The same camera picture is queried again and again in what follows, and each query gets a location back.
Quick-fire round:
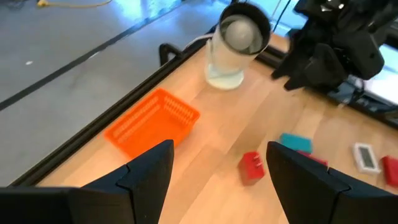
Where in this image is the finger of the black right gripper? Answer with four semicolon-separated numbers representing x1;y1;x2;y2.
271;46;307;80
283;43;348;92

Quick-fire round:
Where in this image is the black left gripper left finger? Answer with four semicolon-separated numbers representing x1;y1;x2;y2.
0;139;175;224

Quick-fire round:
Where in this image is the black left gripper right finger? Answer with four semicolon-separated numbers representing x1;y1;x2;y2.
266;141;398;224

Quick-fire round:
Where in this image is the white box with display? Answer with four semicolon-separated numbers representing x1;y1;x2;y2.
353;142;382;175

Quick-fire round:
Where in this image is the teal rectangular box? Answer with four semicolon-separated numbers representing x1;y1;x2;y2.
279;133;313;154

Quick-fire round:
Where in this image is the plain red rectangular box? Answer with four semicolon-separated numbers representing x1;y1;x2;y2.
381;155;398;189

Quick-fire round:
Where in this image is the red power adapter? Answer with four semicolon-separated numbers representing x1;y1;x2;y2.
238;151;266;187

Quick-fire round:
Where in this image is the orange plastic basket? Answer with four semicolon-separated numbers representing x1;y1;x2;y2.
103;88;201;159

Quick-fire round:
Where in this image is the white fan cable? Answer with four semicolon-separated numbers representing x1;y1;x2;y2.
185;33;215;50

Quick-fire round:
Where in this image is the yellow power cable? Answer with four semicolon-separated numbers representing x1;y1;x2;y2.
36;0;113;9

